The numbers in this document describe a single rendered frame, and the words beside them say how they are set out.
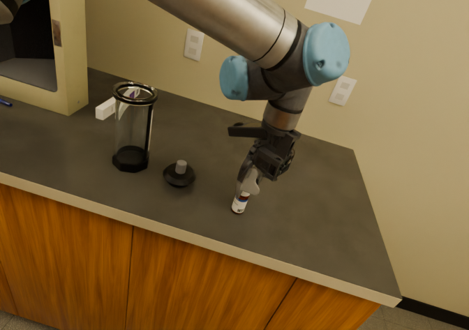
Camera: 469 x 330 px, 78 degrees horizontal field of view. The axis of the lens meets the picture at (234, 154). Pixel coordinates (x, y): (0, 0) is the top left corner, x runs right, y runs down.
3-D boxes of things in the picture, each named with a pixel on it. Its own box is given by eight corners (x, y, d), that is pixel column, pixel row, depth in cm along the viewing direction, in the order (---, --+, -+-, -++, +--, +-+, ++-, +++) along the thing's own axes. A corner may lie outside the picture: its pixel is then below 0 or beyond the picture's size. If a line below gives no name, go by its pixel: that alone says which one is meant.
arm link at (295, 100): (274, 42, 55) (307, 47, 59) (257, 95, 61) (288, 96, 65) (300, 58, 49) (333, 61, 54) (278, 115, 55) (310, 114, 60)
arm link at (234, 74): (248, 40, 43) (303, 47, 49) (213, 60, 52) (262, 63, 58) (252, 94, 43) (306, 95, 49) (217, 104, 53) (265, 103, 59)
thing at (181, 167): (195, 172, 88) (199, 155, 84) (194, 193, 80) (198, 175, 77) (164, 168, 86) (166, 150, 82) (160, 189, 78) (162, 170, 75)
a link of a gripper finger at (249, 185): (246, 211, 67) (265, 177, 65) (227, 196, 70) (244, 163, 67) (252, 208, 70) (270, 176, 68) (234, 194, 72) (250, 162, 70)
